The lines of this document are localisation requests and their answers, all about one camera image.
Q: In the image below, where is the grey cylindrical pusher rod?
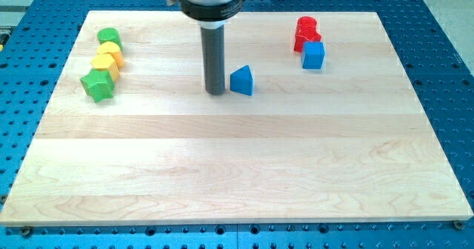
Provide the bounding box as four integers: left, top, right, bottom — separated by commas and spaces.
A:
201, 26, 225, 96

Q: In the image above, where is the red star block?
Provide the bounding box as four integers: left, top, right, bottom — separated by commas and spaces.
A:
293, 28, 321, 53

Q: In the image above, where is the yellow hexagon block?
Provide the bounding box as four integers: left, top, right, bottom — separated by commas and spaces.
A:
90, 54, 119, 82

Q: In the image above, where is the green star block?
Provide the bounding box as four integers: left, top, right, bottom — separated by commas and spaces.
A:
80, 69, 115, 102

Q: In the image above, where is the blue triangle block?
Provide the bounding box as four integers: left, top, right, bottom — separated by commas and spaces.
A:
230, 65, 254, 96

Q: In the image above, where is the red cylinder block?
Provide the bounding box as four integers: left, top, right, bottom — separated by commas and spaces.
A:
296, 16, 317, 36

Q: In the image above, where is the blue cube block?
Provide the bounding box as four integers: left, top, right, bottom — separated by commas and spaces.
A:
301, 41, 325, 70

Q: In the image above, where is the yellow heart block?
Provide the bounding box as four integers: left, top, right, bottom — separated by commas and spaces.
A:
96, 41, 125, 67

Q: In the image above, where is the green cylinder block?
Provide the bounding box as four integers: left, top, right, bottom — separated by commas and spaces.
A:
96, 27, 123, 50

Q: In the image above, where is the light wooden board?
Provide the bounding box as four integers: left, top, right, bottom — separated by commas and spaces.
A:
1, 10, 473, 227

